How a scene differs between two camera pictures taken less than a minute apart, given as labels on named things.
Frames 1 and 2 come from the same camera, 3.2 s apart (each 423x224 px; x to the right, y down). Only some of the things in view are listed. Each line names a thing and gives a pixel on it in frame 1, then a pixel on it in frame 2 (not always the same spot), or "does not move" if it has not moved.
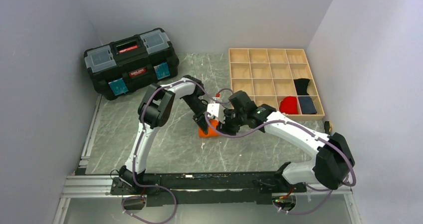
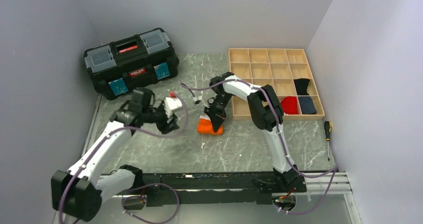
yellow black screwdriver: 327,126 does not move
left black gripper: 201,120 -> 165,127
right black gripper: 225,127 -> 217,121
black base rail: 178,189 does not move
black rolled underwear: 301,86 does not move
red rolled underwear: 289,105 does not move
